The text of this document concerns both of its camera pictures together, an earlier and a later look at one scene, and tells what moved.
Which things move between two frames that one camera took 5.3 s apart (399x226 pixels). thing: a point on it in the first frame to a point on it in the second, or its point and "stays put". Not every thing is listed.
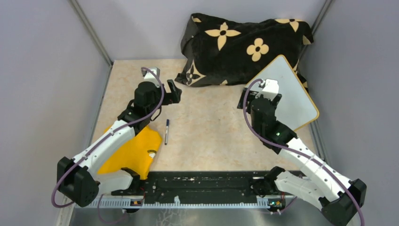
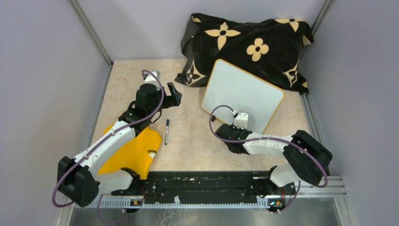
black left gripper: (173, 97) stays put
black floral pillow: (216, 52) stays put
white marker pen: (167, 132) stays put
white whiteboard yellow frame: (295, 108) to (244, 92)
